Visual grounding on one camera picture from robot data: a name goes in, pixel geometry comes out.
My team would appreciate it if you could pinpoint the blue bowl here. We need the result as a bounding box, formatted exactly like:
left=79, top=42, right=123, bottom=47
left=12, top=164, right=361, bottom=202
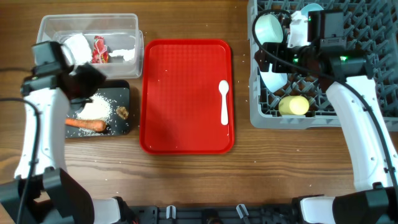
left=260, top=71, right=287, bottom=93

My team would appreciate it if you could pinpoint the red snack wrapper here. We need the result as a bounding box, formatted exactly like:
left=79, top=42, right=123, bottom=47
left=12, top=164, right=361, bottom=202
left=91, top=36, right=109, bottom=63

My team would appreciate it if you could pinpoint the green bowl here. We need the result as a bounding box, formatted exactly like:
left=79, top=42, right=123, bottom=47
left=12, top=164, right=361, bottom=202
left=255, top=14, right=284, bottom=45

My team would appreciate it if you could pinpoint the white rice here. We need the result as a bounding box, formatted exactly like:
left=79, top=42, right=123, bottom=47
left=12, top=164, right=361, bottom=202
left=66, top=93, right=114, bottom=138

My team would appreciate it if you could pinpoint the yellow cup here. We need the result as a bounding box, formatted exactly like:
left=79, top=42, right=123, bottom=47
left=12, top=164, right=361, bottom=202
left=279, top=96, right=310, bottom=115

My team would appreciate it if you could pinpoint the orange carrot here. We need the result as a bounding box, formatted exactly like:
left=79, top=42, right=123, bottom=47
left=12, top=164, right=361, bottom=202
left=65, top=118, right=106, bottom=132

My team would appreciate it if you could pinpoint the brown food scrap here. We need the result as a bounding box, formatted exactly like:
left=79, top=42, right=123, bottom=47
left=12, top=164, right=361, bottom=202
left=116, top=106, right=129, bottom=120

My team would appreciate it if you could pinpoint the small white tissue piece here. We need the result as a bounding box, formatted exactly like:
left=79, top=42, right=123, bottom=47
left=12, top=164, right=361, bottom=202
left=109, top=49, right=136, bottom=63

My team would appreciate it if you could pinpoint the light blue plate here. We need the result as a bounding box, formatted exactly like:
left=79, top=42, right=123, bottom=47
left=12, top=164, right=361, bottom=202
left=300, top=3, right=323, bottom=17

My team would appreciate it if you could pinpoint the white plastic spoon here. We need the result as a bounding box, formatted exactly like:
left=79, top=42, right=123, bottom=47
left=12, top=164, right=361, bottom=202
left=218, top=80, right=229, bottom=126

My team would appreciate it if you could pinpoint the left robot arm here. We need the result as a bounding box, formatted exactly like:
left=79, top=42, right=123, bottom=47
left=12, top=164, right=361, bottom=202
left=1, top=41, right=140, bottom=223

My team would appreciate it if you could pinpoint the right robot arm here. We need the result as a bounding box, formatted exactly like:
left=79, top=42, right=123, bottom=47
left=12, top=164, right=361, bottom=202
left=251, top=9, right=397, bottom=223

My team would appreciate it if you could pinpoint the black waste tray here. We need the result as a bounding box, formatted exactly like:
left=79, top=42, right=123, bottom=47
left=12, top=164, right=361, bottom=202
left=65, top=80, right=130, bottom=138

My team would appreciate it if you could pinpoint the grey dishwasher rack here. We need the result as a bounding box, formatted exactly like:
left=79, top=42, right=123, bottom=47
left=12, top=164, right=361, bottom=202
left=247, top=0, right=397, bottom=131

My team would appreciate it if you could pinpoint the clear plastic bin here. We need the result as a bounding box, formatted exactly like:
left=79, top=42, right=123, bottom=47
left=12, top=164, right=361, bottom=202
left=37, top=13, right=144, bottom=79

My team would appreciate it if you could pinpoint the red serving tray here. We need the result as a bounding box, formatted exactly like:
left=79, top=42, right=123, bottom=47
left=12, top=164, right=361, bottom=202
left=139, top=39, right=234, bottom=155

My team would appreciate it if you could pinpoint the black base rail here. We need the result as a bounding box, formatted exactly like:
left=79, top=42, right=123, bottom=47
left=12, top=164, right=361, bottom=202
left=71, top=204, right=348, bottom=224

